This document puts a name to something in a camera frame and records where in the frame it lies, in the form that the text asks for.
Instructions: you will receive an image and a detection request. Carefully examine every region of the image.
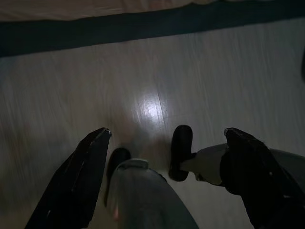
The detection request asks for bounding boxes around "black robot left foot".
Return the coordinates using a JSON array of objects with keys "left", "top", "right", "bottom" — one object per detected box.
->
[{"left": 104, "top": 147, "right": 131, "bottom": 208}]

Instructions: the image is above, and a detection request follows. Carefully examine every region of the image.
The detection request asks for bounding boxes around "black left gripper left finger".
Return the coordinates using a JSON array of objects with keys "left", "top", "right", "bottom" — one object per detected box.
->
[{"left": 25, "top": 127, "right": 112, "bottom": 229}]

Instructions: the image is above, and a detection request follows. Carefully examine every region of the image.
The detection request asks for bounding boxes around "black robot foot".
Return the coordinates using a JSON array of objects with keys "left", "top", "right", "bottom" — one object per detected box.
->
[
  {"left": 168, "top": 125, "right": 193, "bottom": 182},
  {"left": 104, "top": 147, "right": 131, "bottom": 208}
]

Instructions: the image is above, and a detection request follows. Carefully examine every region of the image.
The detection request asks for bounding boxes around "grey robot left leg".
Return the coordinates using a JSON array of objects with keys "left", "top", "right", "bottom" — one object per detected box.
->
[{"left": 106, "top": 158, "right": 198, "bottom": 229}]

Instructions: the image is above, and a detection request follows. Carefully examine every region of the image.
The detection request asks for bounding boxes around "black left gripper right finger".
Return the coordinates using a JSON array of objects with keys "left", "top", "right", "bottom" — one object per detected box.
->
[{"left": 220, "top": 127, "right": 305, "bottom": 229}]

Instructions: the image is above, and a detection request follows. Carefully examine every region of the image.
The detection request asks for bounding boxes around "black robot right foot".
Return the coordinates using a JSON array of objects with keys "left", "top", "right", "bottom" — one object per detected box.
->
[{"left": 168, "top": 125, "right": 193, "bottom": 182}]

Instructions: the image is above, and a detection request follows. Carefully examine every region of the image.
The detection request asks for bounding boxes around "grey robot right leg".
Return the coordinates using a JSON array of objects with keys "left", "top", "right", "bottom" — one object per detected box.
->
[{"left": 182, "top": 143, "right": 305, "bottom": 191}]

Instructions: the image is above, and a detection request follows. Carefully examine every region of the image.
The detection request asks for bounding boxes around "grey robot leg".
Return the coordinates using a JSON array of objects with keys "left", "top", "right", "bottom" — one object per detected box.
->
[
  {"left": 106, "top": 158, "right": 198, "bottom": 229},
  {"left": 182, "top": 143, "right": 305, "bottom": 191}
]

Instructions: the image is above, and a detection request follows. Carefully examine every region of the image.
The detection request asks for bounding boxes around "pale bed sheet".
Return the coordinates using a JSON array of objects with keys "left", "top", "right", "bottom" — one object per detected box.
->
[{"left": 0, "top": 0, "right": 222, "bottom": 22}]

